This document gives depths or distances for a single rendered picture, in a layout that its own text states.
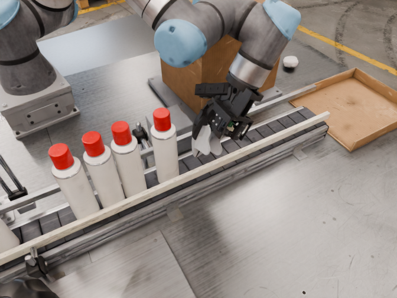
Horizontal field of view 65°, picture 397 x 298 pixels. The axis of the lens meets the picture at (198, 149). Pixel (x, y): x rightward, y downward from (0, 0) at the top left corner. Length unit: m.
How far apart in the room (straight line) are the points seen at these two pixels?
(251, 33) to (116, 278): 0.52
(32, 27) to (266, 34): 0.63
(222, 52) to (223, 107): 0.25
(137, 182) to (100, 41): 0.88
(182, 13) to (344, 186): 0.59
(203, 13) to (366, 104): 0.74
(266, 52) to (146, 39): 0.88
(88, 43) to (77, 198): 0.91
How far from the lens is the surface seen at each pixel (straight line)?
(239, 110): 0.62
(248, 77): 0.61
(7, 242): 0.71
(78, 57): 1.36
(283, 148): 0.85
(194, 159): 0.78
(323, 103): 1.10
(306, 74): 1.23
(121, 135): 0.58
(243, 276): 0.69
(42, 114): 1.02
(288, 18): 0.60
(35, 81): 1.00
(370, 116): 1.11
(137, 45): 1.37
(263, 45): 0.60
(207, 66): 0.84
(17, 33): 0.96
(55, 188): 0.69
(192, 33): 0.50
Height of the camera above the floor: 1.47
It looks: 47 degrees down
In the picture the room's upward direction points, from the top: straight up
